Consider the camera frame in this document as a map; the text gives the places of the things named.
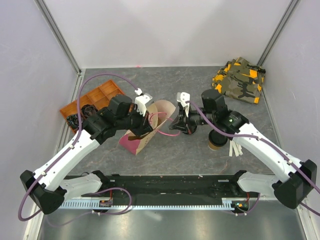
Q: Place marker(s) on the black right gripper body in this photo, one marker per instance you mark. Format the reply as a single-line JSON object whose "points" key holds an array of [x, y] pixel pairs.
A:
{"points": [[189, 121]]}

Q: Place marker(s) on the camouflage folded cloth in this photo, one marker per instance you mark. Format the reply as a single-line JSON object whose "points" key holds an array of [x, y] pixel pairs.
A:
{"points": [[241, 80]]}

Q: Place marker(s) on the white slotted cable duct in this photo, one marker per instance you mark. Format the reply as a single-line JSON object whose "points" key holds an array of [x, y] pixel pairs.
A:
{"points": [[87, 203]]}

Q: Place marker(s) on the black cup lid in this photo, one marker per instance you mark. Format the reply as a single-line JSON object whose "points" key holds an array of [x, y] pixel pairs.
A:
{"points": [[189, 131], [218, 138]]}

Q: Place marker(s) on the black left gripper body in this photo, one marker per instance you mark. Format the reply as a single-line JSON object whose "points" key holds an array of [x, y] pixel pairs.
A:
{"points": [[137, 122]]}

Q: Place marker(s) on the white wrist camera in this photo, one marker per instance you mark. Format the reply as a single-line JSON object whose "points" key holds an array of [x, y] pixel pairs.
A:
{"points": [[183, 99], [141, 102]]}

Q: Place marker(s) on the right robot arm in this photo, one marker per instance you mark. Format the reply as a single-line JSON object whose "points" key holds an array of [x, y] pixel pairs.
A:
{"points": [[291, 180]]}

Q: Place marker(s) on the brown rolled tie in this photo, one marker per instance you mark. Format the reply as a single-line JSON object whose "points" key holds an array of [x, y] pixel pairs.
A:
{"points": [[88, 110]]}

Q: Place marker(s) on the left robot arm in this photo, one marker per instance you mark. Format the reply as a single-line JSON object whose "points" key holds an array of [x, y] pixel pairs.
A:
{"points": [[47, 185]]}

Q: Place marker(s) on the white wrapped straw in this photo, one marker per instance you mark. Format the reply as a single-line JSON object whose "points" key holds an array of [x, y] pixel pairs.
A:
{"points": [[238, 150], [231, 152]]}

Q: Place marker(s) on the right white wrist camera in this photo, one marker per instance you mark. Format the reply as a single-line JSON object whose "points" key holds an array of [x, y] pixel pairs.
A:
{"points": [[183, 99]]}

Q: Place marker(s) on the dark rolled tie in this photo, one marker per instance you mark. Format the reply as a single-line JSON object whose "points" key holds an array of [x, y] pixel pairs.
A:
{"points": [[73, 121]]}

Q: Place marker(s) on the brown paper cup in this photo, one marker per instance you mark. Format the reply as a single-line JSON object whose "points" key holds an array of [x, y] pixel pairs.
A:
{"points": [[217, 142]]}

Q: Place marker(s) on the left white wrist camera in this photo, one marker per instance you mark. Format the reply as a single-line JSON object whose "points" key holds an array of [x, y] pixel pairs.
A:
{"points": [[141, 102]]}

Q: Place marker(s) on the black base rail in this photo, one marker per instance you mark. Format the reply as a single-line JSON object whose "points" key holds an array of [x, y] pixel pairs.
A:
{"points": [[172, 189]]}

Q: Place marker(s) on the pink and cream paper bag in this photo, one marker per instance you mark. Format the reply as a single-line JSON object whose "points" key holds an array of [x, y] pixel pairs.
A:
{"points": [[159, 113]]}

